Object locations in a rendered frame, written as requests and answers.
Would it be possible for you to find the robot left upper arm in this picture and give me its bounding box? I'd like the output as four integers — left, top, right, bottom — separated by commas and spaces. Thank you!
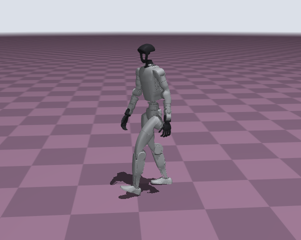
152, 67, 171, 99

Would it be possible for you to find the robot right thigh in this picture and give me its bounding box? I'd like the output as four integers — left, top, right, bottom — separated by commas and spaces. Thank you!
141, 112, 163, 155

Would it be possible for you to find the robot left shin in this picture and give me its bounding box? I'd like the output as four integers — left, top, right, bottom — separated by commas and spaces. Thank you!
132, 151, 146, 189

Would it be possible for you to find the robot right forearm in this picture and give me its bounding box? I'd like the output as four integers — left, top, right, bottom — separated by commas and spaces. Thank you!
125, 93, 139, 115

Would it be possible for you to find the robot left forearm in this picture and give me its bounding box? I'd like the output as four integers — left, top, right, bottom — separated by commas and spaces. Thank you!
163, 91, 172, 121

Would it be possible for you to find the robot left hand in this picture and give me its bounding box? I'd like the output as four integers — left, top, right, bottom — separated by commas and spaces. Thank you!
159, 115, 171, 137

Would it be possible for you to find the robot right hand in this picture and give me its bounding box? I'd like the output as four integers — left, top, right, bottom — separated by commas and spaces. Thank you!
121, 108, 131, 130

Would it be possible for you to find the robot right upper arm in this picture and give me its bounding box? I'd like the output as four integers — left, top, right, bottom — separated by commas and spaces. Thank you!
132, 67, 143, 97

